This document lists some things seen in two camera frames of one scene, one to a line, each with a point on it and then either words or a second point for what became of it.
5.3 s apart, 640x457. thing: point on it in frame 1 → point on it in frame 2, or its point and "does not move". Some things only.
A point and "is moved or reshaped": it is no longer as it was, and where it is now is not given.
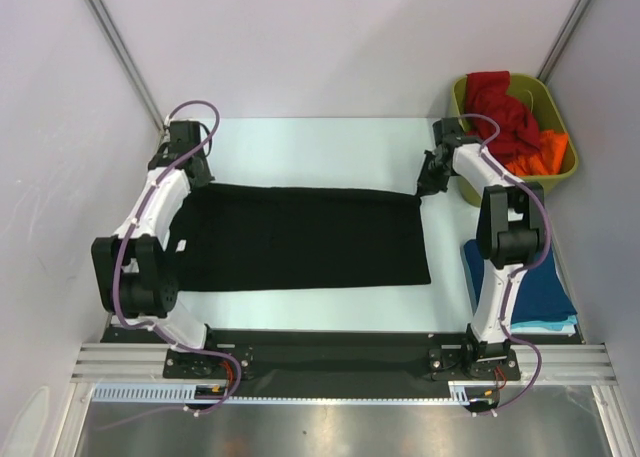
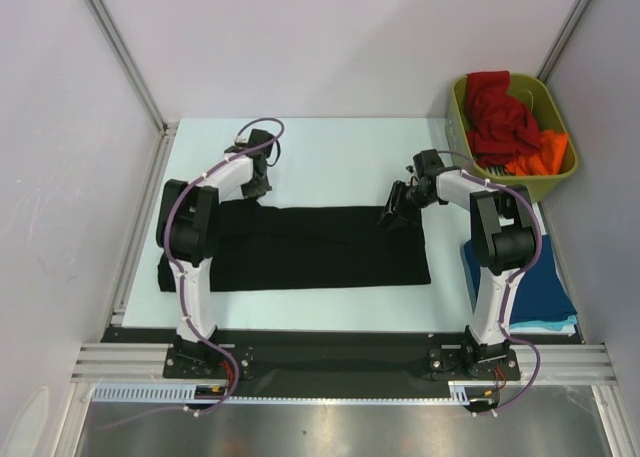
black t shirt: x=257 y=236 is moved or reshaped
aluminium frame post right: x=568 y=28 does not move
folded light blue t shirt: x=562 y=327 does not move
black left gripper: x=206 y=177 → x=261 y=190
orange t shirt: x=547 y=161 does not move
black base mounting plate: x=332 y=364 does not move
